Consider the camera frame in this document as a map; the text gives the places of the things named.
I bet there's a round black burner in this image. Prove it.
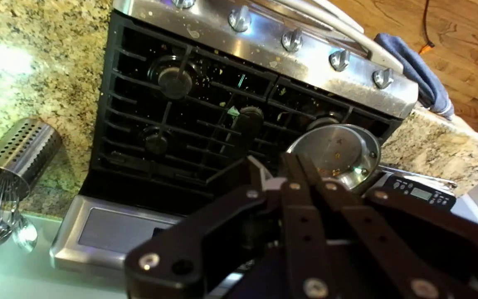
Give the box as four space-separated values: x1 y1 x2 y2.
139 127 173 156
148 55 201 100
305 113 341 131

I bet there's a steel pan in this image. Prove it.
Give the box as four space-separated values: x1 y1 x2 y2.
286 124 382 195

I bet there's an oven door handle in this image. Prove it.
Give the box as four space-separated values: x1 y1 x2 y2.
264 0 404 74

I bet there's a perforated steel utensil holder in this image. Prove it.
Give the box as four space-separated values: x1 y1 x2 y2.
0 118 63 201

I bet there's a steel gas stove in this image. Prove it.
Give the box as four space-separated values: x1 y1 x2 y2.
50 0 420 275

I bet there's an oval black burner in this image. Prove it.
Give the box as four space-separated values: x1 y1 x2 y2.
230 106 264 155

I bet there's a blue towel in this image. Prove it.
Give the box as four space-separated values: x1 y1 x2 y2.
373 33 455 121

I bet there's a black stove grate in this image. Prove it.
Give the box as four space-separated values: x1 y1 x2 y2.
92 15 279 200
260 77 403 171

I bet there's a steel spoon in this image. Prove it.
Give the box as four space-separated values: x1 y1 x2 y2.
12 214 39 253

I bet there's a black cable with orange end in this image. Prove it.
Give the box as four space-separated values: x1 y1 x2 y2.
418 0 436 55

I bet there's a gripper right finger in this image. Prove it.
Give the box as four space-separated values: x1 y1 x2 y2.
297 154 478 299

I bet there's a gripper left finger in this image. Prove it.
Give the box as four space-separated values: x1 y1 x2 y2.
125 153 333 299

